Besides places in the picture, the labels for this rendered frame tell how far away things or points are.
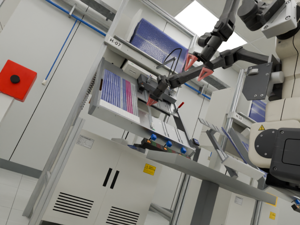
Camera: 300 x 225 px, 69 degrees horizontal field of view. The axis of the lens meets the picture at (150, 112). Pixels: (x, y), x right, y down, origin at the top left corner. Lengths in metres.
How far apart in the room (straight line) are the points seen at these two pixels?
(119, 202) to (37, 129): 1.80
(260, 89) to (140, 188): 1.05
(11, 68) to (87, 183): 0.77
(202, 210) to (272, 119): 0.48
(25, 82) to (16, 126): 1.85
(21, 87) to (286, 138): 1.14
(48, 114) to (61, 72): 0.59
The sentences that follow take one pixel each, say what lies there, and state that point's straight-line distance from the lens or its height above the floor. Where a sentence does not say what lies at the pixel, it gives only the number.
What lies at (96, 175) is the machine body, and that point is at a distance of 1.49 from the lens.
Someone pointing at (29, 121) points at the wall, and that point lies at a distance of 3.08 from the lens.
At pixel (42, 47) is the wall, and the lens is 3.27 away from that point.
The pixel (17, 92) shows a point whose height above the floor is 0.65.
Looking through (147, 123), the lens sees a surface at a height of 0.77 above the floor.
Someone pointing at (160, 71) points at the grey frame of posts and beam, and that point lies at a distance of 1.92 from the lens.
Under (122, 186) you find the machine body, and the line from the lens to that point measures 1.56.
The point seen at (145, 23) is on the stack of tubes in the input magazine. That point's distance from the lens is 1.97.
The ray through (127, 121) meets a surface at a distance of 1.20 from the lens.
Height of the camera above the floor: 0.50
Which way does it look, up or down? 15 degrees up
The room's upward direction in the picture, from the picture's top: 20 degrees clockwise
